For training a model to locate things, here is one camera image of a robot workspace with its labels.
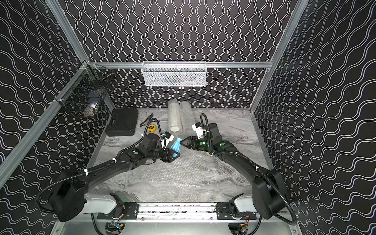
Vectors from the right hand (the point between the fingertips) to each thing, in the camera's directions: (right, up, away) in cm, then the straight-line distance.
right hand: (184, 142), depth 80 cm
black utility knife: (-29, +14, +34) cm, 47 cm away
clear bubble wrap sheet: (+4, -17, +10) cm, 20 cm away
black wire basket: (-63, +29, +13) cm, 71 cm away
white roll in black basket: (-54, +18, +4) cm, 57 cm away
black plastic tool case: (-47, +11, +30) cm, 57 cm away
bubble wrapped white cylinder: (-8, +16, +27) cm, 33 cm away
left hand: (-4, -5, -1) cm, 6 cm away
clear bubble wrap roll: (+2, +15, +26) cm, 30 cm away
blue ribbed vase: (-4, -1, -2) cm, 5 cm away
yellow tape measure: (-24, +7, +27) cm, 37 cm away
